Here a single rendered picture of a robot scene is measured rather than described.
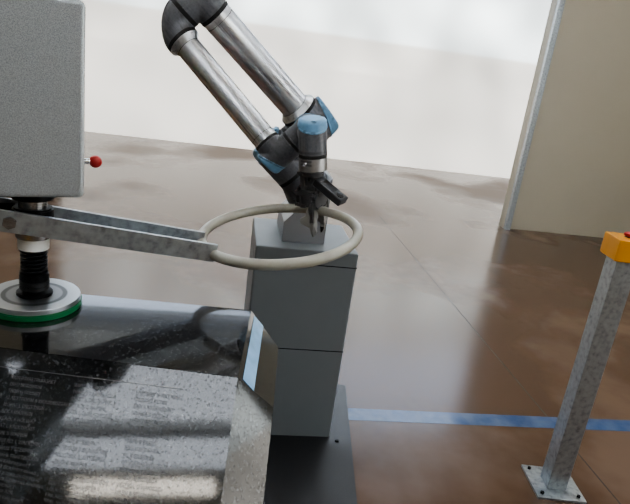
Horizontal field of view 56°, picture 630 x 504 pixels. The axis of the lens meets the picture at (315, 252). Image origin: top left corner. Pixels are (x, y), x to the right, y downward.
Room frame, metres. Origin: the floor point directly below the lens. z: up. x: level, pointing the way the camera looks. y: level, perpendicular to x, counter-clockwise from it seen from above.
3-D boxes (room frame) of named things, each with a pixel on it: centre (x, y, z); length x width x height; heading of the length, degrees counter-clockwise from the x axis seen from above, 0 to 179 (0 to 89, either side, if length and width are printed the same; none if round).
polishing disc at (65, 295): (1.33, 0.68, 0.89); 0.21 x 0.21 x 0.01
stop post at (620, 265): (2.07, -1.11, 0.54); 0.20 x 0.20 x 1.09; 3
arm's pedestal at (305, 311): (2.33, 0.06, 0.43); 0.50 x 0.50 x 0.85; 9
